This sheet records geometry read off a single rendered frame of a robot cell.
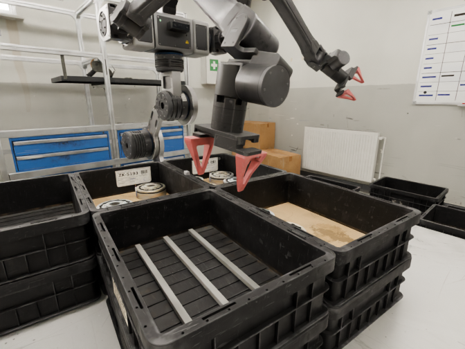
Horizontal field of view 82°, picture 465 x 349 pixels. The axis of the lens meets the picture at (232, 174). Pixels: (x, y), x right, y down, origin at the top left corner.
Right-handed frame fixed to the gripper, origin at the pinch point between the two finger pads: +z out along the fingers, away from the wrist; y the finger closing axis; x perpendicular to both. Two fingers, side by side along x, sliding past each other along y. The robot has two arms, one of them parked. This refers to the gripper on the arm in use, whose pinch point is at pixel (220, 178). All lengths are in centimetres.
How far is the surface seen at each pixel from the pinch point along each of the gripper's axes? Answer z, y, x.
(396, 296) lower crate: 25, 33, 31
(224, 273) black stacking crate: 19.1, 4.1, 0.4
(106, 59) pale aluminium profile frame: -21, -214, 95
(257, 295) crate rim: 7.4, 17.6, -12.0
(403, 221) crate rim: 4.1, 29.0, 23.4
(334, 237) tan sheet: 15.7, 16.8, 28.2
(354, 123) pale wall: 8, -56, 337
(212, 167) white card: 19, -43, 50
